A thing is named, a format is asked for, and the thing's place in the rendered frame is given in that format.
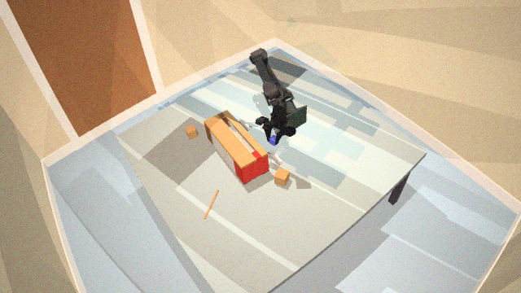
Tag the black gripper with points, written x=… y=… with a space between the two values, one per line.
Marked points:
x=276 y=123

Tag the blue block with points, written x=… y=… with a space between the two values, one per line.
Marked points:
x=272 y=140

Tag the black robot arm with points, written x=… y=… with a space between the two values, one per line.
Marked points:
x=271 y=87

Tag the small tan cube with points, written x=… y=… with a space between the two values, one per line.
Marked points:
x=191 y=132

